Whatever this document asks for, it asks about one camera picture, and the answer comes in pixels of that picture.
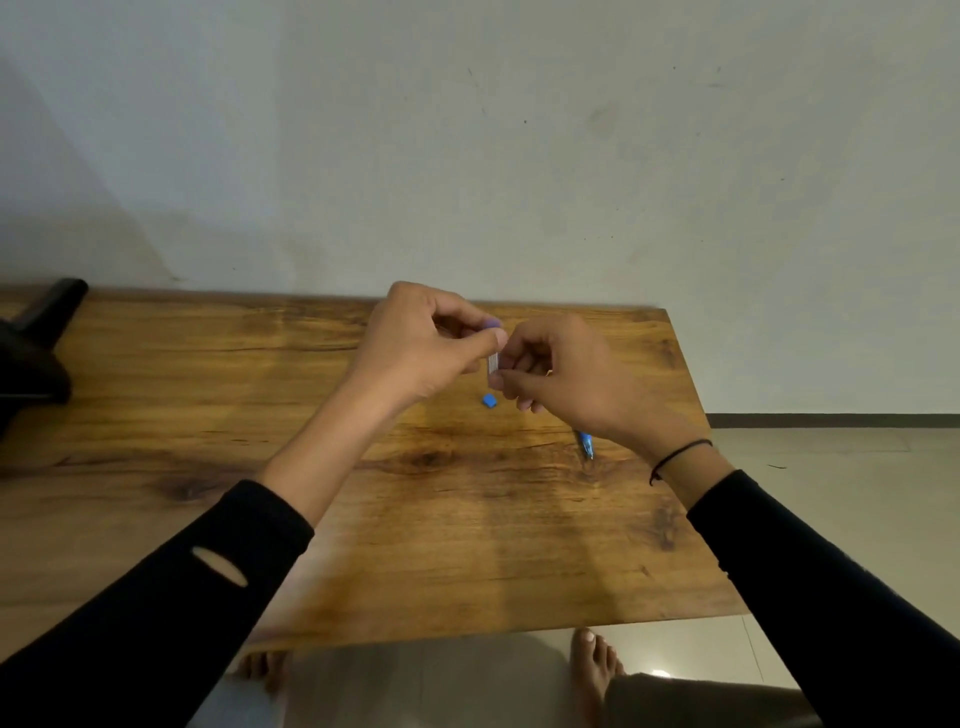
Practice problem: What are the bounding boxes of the person's right forearm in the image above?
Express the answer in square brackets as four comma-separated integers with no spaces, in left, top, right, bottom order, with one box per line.
[650,440,960,728]

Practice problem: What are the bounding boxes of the person's left leg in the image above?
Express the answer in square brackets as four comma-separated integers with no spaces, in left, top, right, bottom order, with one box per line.
[187,673,288,728]

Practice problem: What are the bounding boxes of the black string bracelet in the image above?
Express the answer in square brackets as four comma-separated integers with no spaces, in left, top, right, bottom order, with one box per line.
[647,437,716,488]

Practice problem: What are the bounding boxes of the person's right hand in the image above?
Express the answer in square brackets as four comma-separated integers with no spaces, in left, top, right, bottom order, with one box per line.
[486,312,711,467]

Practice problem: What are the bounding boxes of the black monitor stand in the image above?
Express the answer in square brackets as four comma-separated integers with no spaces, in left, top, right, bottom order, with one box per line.
[0,277,91,438]

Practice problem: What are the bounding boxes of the person's leg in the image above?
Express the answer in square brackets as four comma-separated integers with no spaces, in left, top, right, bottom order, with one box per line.
[602,671,824,728]
[187,673,288,728]

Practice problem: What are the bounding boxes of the person's left foot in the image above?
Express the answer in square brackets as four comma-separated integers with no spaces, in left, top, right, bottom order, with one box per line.
[237,648,291,696]

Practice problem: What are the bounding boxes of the person's right foot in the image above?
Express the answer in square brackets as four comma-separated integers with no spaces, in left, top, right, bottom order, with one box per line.
[569,627,627,728]

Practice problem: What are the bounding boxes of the person's foot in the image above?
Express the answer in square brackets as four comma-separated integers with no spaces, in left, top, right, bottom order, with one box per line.
[569,627,627,728]
[237,648,291,696]

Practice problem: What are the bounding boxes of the person's left hand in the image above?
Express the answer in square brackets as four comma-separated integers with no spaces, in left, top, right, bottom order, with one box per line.
[344,280,511,415]

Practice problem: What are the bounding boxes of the person's left forearm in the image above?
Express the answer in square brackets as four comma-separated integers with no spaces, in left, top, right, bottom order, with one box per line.
[0,388,408,728]

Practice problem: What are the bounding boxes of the person's right leg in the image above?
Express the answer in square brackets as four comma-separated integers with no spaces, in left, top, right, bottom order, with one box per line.
[602,671,824,728]

